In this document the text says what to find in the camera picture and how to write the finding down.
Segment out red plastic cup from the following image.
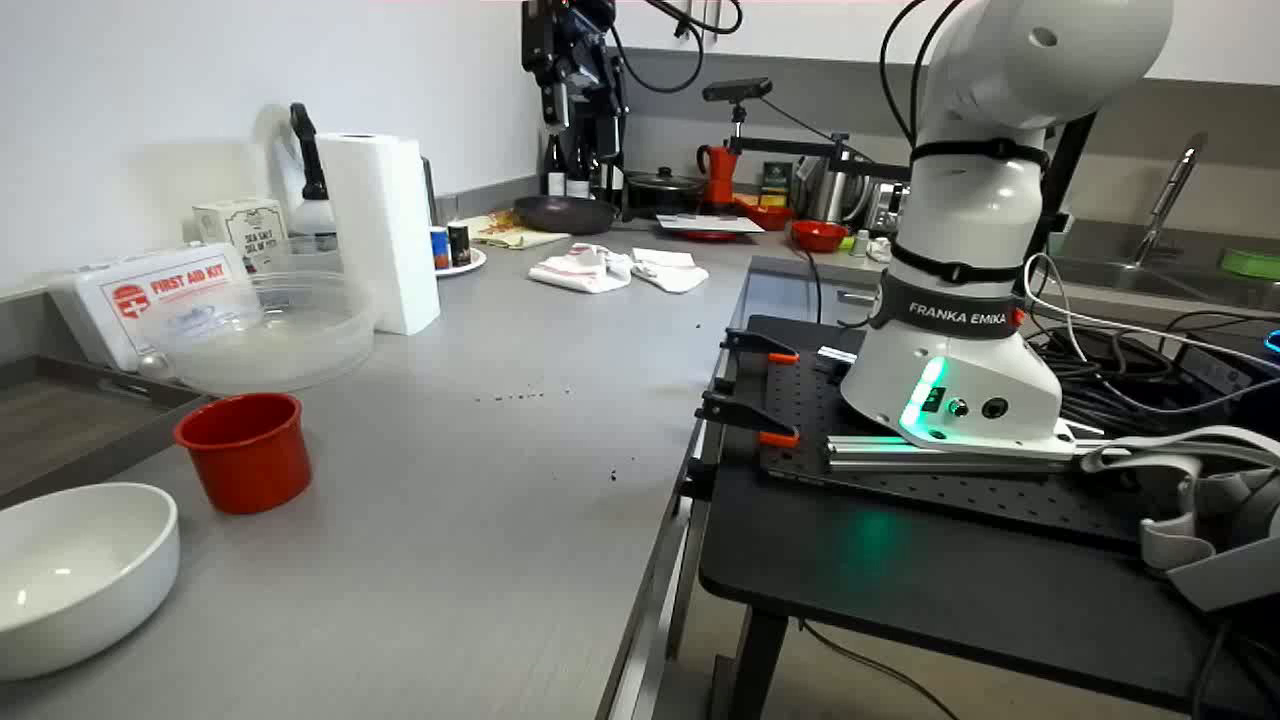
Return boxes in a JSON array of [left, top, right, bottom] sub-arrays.
[[174, 390, 317, 520]]

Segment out black robot table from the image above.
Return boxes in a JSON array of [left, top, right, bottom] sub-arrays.
[[684, 312, 1280, 720]]

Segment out black clamp with orange tip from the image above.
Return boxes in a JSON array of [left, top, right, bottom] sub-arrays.
[[715, 323, 807, 374], [691, 390, 807, 455]]

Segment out black stereo camera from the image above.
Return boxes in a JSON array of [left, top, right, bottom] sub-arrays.
[[699, 71, 776, 107]]

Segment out white ceramic bowl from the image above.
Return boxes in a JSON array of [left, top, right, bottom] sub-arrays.
[[0, 478, 185, 686]]

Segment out crumpled white towel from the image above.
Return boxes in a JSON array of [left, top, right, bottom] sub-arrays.
[[629, 243, 712, 295]]

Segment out black pole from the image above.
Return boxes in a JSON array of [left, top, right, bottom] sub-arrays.
[[1036, 114, 1103, 256]]

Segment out red pitcher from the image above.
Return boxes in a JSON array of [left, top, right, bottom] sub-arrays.
[[691, 137, 745, 217]]

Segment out white first aid kit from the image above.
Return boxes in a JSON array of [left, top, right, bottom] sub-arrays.
[[48, 242, 270, 378]]

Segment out stainless steel sink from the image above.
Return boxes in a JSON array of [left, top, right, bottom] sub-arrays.
[[1051, 217, 1280, 317]]

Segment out black optical breadboard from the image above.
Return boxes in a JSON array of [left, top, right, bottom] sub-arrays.
[[723, 317, 1175, 543]]

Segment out metal sink faucet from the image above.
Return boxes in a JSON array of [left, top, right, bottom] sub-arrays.
[[1127, 127, 1212, 274]]

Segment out small white plate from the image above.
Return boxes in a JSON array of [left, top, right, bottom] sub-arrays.
[[432, 243, 494, 280]]

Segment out tangled black cable bundle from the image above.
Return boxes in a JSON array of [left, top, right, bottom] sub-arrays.
[[1025, 251, 1280, 445]]

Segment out white towel with red stripes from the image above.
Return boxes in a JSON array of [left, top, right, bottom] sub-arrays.
[[526, 242, 637, 295]]

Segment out clear plastic container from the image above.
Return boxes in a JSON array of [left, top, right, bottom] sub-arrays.
[[135, 269, 385, 398]]

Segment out dark cooktop panel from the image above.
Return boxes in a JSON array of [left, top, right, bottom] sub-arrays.
[[0, 355, 211, 512]]

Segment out spray bottle with black trigger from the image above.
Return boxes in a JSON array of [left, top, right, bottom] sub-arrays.
[[283, 102, 343, 274]]

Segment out green labelled jar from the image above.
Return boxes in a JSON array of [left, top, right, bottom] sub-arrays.
[[756, 157, 802, 204]]

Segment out pale yellow cloth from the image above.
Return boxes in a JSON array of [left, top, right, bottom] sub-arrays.
[[474, 213, 575, 256]]

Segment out black floor cable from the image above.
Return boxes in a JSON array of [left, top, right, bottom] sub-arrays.
[[797, 612, 963, 720]]

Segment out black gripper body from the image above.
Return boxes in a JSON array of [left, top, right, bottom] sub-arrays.
[[531, 0, 632, 102]]

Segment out dark glass bottle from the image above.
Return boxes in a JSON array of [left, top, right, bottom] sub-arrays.
[[541, 124, 573, 204]]

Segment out aluminium rail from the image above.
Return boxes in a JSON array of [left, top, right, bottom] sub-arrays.
[[824, 432, 1089, 471]]

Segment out stainless steel kettle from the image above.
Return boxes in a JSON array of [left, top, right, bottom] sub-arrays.
[[802, 147, 875, 234]]

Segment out grey plastic device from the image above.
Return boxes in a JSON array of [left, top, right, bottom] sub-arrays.
[[1136, 455, 1280, 615]]

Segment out green sponge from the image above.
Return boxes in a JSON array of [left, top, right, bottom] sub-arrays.
[[1215, 243, 1280, 290]]

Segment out white plate with red rim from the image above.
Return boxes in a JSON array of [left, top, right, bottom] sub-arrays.
[[652, 213, 770, 247]]

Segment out white paper towel roll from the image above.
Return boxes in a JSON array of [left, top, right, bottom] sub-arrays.
[[317, 127, 444, 339]]

